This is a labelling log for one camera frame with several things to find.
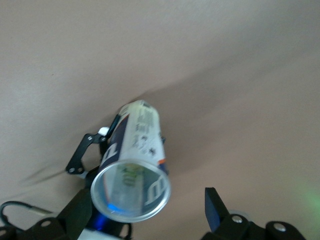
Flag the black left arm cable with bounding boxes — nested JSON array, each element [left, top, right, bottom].
[[0, 201, 55, 227]]

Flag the brown table mat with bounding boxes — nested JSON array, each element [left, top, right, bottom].
[[0, 0, 320, 240]]

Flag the clear Wilson tennis ball can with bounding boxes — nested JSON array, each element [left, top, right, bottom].
[[90, 99, 172, 224]]

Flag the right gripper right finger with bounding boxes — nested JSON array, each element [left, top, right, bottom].
[[201, 186, 308, 240]]

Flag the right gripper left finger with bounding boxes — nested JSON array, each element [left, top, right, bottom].
[[0, 188, 94, 240]]

